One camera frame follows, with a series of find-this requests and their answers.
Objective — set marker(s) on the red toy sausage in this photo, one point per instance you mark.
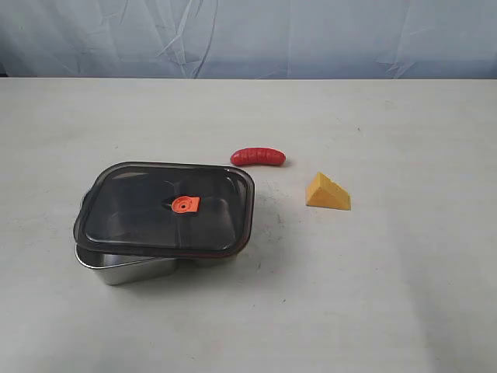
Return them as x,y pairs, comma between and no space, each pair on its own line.
258,157

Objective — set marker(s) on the dark transparent container lid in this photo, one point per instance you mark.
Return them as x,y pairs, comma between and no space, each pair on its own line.
168,210

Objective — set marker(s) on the grey fabric backdrop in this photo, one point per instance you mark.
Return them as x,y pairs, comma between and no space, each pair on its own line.
249,39

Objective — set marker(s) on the stainless steel lunch box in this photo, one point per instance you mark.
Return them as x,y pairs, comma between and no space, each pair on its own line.
116,269

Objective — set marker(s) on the yellow toy cheese wedge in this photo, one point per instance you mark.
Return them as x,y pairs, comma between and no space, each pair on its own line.
323,192

